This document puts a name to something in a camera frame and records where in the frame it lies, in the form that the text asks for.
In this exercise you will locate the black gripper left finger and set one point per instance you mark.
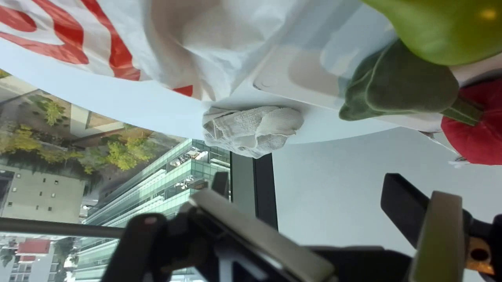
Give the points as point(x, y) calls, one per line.
point(282, 255)

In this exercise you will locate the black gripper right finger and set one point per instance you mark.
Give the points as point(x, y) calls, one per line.
point(439, 256)

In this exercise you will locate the green toy pepper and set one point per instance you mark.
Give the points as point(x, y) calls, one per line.
point(445, 32)

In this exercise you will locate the red white plastic bag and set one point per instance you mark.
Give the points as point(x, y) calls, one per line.
point(200, 49)

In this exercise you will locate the crumpled white cloth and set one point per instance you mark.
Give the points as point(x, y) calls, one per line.
point(251, 132)

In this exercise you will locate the round white table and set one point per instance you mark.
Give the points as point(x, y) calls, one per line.
point(288, 77)

